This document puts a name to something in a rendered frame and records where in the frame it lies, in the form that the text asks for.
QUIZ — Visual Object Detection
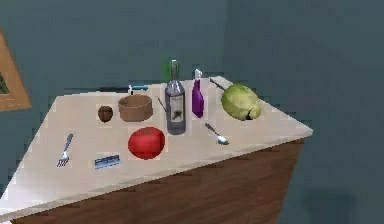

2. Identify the purple spray bottle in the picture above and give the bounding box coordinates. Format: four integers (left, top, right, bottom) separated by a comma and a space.
191, 68, 205, 119

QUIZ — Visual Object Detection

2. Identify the grey glass wine bottle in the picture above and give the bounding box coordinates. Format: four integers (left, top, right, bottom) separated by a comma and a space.
164, 59, 187, 136

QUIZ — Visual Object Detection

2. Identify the green bottle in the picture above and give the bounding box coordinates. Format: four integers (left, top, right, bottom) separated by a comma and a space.
162, 60, 181, 84

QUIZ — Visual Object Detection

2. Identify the silver spoon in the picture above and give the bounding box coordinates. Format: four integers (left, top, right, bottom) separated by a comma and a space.
204, 122, 230, 146

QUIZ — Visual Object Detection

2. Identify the dark thin utensil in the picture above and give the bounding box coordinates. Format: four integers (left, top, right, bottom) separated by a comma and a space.
209, 77, 227, 92

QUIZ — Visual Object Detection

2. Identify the green lettuce head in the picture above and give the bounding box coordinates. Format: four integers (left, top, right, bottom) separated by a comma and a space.
220, 83, 263, 122

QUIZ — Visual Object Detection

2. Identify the red tomato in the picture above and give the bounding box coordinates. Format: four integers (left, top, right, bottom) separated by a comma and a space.
127, 126, 166, 161

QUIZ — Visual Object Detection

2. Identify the brown bowl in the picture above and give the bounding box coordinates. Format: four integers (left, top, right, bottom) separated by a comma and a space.
117, 94, 154, 123

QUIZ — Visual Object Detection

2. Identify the brown wooden counter cabinet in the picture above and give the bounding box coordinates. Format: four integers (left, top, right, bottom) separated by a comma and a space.
0, 75, 314, 224

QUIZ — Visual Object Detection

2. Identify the small dark brown round object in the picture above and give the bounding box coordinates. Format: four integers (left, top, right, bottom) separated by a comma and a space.
97, 105, 114, 123

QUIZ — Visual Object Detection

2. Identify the blue grey flat card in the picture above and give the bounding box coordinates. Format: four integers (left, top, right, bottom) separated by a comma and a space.
94, 155, 121, 170

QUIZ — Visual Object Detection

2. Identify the silver fork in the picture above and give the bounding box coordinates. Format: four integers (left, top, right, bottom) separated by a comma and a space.
56, 133, 74, 168

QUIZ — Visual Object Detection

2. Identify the wooden framed picture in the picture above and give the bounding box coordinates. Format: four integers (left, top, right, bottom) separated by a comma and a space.
0, 26, 32, 112

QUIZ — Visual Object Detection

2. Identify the teal handled utensil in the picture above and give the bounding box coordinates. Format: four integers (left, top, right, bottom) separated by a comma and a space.
127, 84, 149, 96

